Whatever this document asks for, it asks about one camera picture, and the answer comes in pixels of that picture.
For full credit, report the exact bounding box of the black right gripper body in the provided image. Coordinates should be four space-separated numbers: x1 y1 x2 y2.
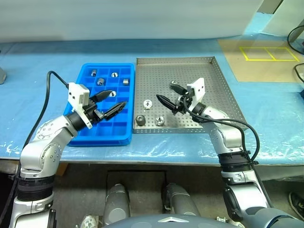
174 91 195 114

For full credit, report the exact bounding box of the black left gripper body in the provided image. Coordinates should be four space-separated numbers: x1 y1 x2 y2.
82 99 105 124

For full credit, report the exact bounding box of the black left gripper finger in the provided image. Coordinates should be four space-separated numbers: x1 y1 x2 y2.
102 101 127 121
89 90 112 104

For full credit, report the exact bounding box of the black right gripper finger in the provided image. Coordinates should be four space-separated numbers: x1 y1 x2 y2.
155 94 178 115
169 84 187 95

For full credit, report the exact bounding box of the dark cylindrical metal part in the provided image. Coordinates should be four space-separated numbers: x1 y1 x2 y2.
135 114 146 127

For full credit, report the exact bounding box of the blue compartment tray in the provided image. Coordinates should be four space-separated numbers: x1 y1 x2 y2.
67 62 136 146

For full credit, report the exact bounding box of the perforated metal tray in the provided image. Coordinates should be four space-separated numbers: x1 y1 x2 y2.
133 56 247 135

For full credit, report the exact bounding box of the blue plastic table cover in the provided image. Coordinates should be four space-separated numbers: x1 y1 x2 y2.
0 11 304 164

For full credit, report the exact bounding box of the white foam board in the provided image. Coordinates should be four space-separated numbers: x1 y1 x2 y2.
0 0 264 45

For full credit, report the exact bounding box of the brown board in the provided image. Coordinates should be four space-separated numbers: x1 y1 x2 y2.
218 39 304 83

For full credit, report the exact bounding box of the grey rounded leg housing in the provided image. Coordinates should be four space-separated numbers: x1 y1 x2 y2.
162 182 202 217
104 183 131 225

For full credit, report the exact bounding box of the grey robot torso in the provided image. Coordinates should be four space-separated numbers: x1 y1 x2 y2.
101 213 240 228

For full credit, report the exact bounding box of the black sneaker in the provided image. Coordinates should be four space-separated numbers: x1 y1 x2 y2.
288 191 304 220

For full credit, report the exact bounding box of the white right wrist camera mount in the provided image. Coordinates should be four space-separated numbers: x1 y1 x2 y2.
186 77 205 112

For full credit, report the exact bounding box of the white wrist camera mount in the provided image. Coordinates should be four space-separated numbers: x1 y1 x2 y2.
186 77 205 112
67 82 93 130

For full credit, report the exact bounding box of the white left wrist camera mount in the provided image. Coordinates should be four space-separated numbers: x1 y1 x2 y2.
67 82 93 130

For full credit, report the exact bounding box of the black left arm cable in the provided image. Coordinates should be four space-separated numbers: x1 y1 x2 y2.
4 70 71 214

